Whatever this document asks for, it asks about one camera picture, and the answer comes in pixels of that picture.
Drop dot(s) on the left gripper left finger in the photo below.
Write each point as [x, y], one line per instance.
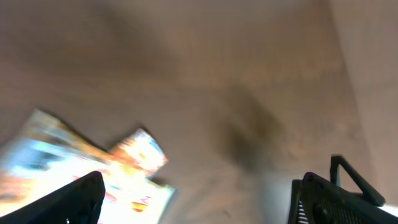
[76, 203]

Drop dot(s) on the small orange snack packet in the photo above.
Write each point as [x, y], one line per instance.
[139, 153]

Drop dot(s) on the large yellow snack bag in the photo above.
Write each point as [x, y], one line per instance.
[47, 154]

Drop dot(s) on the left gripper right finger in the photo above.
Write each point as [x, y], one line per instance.
[315, 200]

